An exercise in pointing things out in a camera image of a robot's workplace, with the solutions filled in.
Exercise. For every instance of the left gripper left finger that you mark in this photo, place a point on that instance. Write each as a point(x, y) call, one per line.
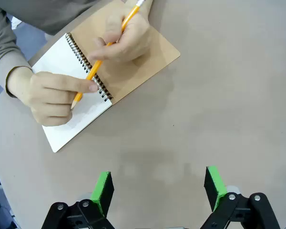
point(102, 190)

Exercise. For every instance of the yellow pencil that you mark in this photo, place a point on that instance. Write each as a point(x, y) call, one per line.
point(95, 69)

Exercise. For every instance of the person torso in sweater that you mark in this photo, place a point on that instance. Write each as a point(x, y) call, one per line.
point(50, 14)

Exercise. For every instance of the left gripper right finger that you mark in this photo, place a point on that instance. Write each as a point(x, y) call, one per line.
point(214, 188)

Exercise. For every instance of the person right forearm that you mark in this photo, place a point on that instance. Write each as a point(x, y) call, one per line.
point(2, 59)

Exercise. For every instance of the spiral notebook brown cover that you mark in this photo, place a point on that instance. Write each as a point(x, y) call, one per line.
point(59, 57)

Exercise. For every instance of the person left hand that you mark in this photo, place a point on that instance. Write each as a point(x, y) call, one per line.
point(133, 38)

